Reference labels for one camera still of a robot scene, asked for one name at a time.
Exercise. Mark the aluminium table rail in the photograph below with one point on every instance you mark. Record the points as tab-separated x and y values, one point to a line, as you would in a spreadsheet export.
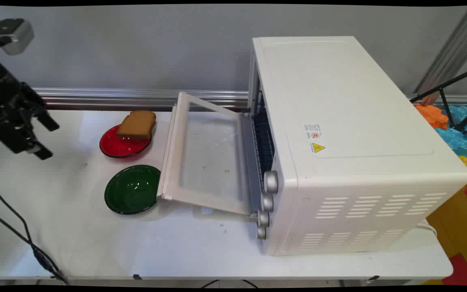
136	98

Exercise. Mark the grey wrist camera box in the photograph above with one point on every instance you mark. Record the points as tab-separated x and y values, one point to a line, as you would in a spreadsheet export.
16	36

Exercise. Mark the orange foam mat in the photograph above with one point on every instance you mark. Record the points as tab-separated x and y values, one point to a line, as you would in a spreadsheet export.
432	115

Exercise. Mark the yellow warning sticker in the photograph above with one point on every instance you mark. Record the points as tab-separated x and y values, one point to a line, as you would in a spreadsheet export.
318	147

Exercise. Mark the aluminium frame post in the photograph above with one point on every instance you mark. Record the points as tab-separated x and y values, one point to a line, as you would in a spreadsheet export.
446	52

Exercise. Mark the green plate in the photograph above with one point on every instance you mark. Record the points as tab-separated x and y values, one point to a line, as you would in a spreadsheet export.
132	190

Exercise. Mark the white toaster oven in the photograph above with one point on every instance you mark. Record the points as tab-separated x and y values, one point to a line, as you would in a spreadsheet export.
351	134

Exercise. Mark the black table clip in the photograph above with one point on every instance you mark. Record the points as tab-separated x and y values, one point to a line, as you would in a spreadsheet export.
373	278
136	277

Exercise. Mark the yellow foam mat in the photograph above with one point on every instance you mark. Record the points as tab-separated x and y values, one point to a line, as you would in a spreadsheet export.
452	227

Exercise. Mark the black tripod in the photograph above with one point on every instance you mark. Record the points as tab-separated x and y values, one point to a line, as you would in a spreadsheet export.
458	109

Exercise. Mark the red foam mat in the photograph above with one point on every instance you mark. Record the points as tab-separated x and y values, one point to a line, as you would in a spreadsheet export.
462	269

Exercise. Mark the red plate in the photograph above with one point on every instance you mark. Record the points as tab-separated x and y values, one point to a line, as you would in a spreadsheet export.
121	147

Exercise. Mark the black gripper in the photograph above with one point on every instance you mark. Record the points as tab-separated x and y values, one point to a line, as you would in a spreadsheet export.
2	87

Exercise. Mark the brown bread slice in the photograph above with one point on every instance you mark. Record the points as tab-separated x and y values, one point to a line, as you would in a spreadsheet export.
137	124

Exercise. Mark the white label sticker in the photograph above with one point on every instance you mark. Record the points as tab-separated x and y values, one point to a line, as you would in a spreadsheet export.
312	130

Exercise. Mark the silver oven knob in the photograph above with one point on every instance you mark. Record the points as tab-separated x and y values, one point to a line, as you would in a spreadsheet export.
261	232
267	201
271	181
263	218

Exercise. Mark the blue foam mat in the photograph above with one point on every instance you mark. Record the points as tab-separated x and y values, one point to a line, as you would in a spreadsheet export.
458	136

